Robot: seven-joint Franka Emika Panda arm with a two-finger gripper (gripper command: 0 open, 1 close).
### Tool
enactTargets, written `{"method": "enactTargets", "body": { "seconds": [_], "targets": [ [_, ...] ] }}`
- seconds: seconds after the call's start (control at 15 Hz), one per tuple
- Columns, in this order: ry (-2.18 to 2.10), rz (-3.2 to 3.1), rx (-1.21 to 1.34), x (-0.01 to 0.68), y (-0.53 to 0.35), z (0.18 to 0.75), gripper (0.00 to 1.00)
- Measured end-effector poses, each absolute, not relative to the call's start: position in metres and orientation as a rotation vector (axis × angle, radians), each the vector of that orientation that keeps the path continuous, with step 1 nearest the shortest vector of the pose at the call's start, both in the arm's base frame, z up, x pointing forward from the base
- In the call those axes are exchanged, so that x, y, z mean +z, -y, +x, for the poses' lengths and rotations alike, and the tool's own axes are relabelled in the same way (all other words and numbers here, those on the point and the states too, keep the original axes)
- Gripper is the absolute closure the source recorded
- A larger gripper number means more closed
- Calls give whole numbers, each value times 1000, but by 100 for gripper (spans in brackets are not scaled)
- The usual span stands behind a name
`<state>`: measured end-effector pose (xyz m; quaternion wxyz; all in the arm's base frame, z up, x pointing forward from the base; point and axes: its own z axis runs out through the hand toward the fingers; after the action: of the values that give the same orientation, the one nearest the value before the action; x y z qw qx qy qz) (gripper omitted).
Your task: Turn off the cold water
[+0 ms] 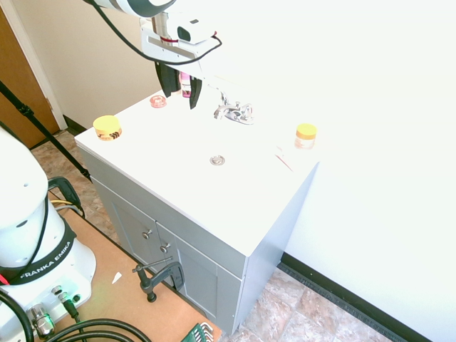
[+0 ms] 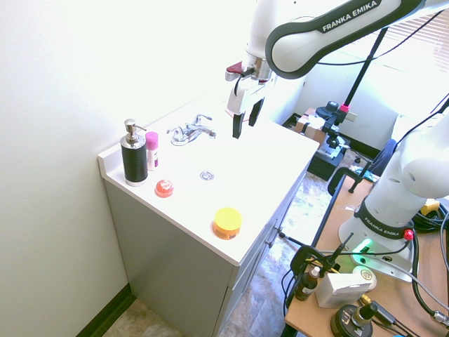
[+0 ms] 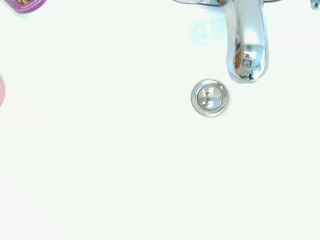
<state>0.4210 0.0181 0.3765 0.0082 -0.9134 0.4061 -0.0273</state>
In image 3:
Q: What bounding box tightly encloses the white ceramic sink basin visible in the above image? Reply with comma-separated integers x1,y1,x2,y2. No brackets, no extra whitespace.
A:
0,0,320,240

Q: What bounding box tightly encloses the chrome sink drain stopper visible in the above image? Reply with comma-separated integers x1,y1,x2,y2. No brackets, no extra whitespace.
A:
190,78,230,118

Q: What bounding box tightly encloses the chrome faucet spout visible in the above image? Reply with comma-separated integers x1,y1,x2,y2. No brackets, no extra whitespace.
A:
171,0,283,84

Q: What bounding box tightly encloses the red round object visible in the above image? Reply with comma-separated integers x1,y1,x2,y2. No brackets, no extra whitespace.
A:
0,73,7,109

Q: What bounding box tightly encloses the purple labelled soap bottle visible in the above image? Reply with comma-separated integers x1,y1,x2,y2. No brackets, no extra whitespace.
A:
3,0,48,14

